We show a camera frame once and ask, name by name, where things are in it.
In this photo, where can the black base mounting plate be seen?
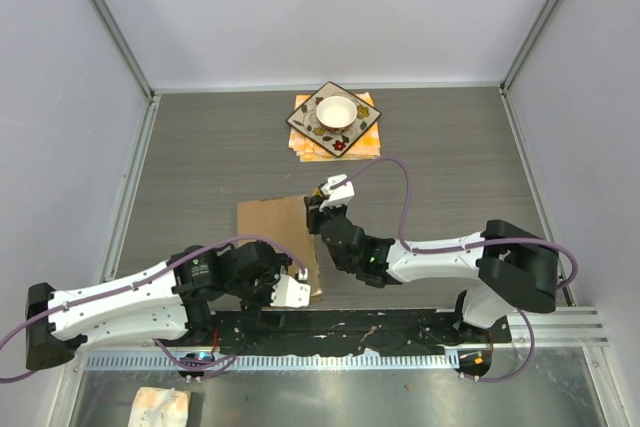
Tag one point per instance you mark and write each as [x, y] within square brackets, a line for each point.
[339, 333]

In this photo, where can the orange checkered folded cloth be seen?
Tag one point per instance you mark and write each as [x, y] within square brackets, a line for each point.
[366, 148]

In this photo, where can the brown cardboard express box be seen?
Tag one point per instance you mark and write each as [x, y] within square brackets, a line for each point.
[283, 220]

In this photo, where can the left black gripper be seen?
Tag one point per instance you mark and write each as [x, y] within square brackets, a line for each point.
[258, 304]

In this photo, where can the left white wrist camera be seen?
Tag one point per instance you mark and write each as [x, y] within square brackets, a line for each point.
[288, 292]

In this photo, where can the white orange paper packet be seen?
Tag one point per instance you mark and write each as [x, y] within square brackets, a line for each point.
[158, 407]

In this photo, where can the square floral ceramic plate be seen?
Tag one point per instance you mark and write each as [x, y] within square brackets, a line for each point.
[335, 143]

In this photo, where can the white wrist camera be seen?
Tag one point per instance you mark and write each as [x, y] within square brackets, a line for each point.
[337, 191]
[288, 292]

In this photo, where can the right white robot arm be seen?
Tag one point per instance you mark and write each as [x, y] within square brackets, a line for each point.
[513, 269]

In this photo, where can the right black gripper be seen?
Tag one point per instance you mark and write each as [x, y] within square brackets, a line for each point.
[314, 213]

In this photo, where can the aluminium frame rail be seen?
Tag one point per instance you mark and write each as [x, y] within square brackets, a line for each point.
[566, 327]

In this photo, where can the white slotted cable duct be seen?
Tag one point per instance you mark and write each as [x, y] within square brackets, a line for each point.
[369, 360]

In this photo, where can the white ceramic bowl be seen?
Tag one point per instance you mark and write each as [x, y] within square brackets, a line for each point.
[336, 113]

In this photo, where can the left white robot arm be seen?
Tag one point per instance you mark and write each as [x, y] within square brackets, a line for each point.
[168, 302]

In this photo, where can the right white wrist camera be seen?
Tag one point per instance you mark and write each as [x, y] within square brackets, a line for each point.
[337, 191]

